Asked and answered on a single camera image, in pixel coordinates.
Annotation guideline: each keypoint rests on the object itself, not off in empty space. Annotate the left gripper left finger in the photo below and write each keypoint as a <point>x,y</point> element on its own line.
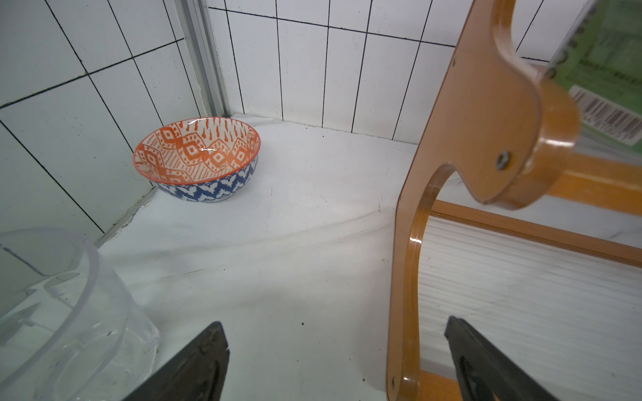
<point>197,372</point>

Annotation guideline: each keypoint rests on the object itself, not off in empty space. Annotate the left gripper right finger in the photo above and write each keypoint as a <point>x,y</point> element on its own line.
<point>483,371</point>

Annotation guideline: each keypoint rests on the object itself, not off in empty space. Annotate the orange wooden two-tier shelf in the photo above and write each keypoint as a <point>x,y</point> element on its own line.
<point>509,132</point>

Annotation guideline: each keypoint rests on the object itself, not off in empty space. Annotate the green tree lid jar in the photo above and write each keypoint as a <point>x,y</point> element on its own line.
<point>599,65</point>

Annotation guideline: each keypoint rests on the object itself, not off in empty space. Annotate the clear glass cup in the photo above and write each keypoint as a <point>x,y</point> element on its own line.
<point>70,329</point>

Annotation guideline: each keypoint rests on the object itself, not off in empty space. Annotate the orange patterned glass bowl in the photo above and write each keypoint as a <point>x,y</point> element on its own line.
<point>200,160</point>

